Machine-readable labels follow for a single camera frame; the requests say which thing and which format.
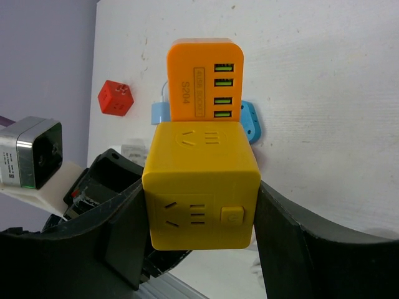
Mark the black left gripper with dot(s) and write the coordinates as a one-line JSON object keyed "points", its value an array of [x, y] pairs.
{"points": [[99, 183]]}

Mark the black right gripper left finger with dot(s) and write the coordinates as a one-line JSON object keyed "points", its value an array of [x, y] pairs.
{"points": [[23, 255]]}

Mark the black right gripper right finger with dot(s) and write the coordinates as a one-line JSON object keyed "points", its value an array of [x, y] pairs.
{"points": [[304, 255]]}

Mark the white cube power socket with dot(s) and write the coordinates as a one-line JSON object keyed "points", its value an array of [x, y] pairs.
{"points": [[134, 149]]}

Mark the red cube power socket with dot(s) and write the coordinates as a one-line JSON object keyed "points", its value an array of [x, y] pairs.
{"points": [[115, 98]]}

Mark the light blue charger plug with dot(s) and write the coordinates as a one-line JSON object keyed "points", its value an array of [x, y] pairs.
{"points": [[160, 112]]}

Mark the yellow cube power socket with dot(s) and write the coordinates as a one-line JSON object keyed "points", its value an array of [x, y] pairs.
{"points": [[201, 181]]}

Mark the orange plug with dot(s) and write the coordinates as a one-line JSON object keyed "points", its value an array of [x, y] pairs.
{"points": [[205, 79]]}

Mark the blue plug adapter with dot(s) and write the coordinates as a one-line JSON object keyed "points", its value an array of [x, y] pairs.
{"points": [[250, 122]]}

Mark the aluminium frame rail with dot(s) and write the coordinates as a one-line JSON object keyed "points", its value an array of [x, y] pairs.
{"points": [[167, 286]]}

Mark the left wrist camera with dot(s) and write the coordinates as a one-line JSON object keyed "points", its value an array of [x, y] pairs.
{"points": [[31, 152]]}

